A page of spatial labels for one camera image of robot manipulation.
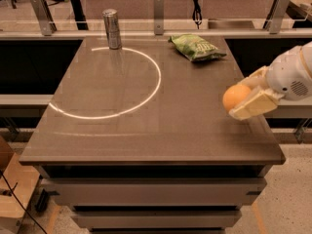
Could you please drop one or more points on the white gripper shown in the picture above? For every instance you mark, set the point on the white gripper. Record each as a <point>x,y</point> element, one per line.
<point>286,72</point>

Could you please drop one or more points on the orange fruit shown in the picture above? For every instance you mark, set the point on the orange fruit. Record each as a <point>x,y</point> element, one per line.
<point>234,95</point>

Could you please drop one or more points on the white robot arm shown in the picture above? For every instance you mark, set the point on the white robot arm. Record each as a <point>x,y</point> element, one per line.
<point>288,77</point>

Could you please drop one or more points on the silver redbull can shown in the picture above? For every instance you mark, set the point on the silver redbull can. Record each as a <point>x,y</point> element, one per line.
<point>111,24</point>

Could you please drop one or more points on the green chip bag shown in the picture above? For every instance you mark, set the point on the green chip bag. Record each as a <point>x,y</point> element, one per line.
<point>196,48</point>

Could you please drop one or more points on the grey drawer cabinet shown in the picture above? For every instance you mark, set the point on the grey drawer cabinet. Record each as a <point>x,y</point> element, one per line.
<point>137,141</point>

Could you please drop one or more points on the right metal rail bracket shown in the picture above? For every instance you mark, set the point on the right metal rail bracket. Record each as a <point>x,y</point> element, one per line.
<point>276,19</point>

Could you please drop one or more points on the metal rail bracket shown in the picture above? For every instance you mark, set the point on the metal rail bracket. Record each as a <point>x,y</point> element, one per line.
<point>158,17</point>
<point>44,17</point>
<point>276,19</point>

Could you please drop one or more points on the middle metal rail bracket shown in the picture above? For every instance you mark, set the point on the middle metal rail bracket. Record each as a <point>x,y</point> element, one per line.
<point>158,17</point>

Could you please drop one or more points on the left metal rail bracket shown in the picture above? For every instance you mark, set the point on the left metal rail bracket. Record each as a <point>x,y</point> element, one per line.
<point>44,17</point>

